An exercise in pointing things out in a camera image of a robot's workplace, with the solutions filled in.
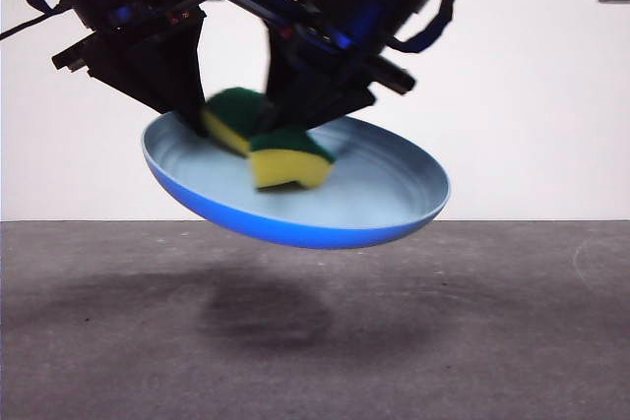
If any yellow sponge with green pad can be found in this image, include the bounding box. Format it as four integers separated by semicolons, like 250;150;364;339
200;87;337;191

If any blue round plate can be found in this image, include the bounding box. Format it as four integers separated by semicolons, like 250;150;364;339
141;109;452;250

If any dark right arm cable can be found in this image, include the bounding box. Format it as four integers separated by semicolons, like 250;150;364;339
388;0;470;54

